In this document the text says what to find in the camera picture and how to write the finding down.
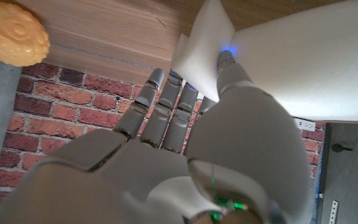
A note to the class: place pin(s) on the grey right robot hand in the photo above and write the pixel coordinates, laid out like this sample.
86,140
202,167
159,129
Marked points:
228,140

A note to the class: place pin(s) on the white memory foam sheet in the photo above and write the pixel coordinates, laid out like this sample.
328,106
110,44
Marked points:
306,62

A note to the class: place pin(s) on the yellow bumpy toy fruit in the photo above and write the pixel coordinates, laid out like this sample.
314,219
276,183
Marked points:
11,34

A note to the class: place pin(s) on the white power strip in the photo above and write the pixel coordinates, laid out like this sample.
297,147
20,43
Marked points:
306,125

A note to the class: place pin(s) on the black door stopper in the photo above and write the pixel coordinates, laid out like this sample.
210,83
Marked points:
337,147

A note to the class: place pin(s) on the white perforated metal strip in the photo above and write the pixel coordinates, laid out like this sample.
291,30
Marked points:
333,213

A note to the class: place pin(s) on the red brick printed backdrop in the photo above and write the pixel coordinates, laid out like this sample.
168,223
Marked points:
57,109

